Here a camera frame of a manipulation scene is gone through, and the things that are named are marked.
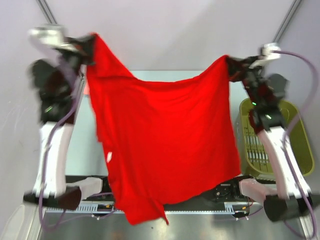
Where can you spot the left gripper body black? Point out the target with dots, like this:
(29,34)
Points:
(73,50)

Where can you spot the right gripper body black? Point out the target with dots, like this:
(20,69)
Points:
(251,77)

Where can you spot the red t shirt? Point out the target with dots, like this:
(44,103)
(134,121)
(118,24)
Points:
(163,142)

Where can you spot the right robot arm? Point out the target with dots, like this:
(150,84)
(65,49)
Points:
(292,197)

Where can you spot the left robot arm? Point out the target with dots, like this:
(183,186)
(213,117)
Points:
(60,91)

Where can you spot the folded pink t shirt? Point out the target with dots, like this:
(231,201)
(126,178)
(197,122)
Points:
(86,90)

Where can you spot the olive green plastic basket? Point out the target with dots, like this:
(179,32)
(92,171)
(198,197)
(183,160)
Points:
(254,159)

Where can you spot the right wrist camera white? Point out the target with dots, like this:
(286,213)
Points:
(269,52)

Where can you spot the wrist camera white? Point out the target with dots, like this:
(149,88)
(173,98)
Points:
(53,36)
(269,52)

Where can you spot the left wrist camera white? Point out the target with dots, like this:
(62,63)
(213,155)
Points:
(53,36)

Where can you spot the left aluminium frame post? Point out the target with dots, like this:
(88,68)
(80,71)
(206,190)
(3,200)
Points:
(46,11)

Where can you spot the aluminium frame post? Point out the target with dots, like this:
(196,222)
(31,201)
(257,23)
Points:
(46,11)
(294,8)

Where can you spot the right aluminium frame post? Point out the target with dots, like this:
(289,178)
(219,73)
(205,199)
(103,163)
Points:
(294,8)

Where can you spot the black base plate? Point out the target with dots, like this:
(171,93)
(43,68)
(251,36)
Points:
(211,200)

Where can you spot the white slotted cable duct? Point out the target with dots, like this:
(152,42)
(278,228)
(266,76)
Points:
(106,208)

